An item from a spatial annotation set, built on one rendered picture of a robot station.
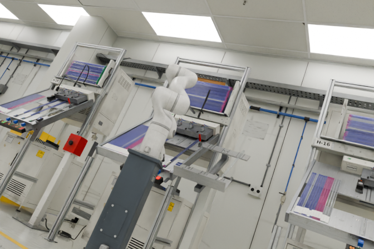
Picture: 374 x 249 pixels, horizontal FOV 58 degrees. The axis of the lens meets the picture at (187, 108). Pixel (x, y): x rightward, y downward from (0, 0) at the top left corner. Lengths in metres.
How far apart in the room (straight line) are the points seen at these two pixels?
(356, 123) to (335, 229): 0.94
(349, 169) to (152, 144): 1.38
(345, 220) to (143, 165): 1.13
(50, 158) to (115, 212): 1.72
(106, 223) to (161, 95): 0.74
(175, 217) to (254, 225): 1.68
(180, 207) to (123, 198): 0.79
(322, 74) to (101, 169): 3.31
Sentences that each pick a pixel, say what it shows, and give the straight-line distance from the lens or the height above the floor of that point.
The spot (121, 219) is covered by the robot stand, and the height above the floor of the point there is 0.35.
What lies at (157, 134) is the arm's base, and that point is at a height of 0.83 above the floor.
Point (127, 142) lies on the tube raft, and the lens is 2.67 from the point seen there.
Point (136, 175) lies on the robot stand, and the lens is 1.82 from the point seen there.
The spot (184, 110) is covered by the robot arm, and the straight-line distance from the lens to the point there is 1.95.
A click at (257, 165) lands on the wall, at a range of 4.19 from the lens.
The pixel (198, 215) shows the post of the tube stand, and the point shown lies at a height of 0.54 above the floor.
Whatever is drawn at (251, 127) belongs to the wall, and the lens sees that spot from 4.38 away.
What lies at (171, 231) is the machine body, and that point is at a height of 0.37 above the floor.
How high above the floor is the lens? 0.45
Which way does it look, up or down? 18 degrees up
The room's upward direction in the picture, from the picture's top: 23 degrees clockwise
